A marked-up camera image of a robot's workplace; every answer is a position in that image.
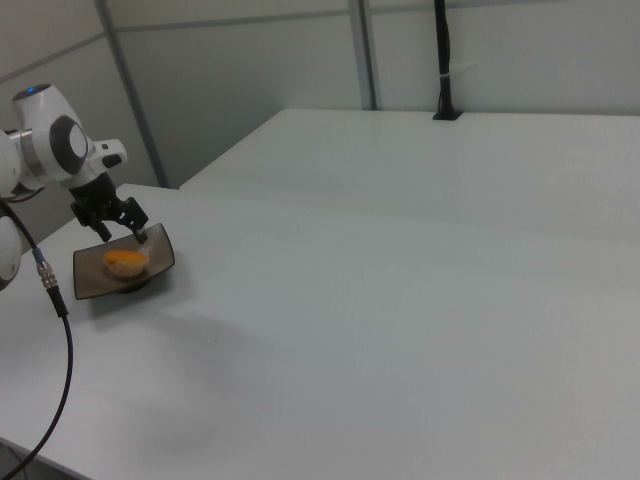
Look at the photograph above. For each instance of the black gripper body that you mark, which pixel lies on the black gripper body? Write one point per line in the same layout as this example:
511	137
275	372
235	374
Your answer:
94	202

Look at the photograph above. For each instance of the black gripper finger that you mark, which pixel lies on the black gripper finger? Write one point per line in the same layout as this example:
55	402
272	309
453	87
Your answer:
131	214
104	232

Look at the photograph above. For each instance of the orange topped bread piece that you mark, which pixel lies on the orange topped bread piece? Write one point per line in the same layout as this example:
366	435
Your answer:
125	261

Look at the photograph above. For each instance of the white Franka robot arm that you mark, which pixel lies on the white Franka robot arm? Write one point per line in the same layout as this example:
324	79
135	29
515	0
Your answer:
50	145

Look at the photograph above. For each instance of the brown square ceramic plate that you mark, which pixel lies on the brown square ceramic plate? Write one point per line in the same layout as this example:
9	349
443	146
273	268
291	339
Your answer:
90	280

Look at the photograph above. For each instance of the black pole with base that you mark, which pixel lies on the black pole with base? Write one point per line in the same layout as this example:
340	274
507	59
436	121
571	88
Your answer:
443	50

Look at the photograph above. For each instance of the grey partition frame post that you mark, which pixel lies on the grey partition frame post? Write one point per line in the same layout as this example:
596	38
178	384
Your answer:
135	100
362	55

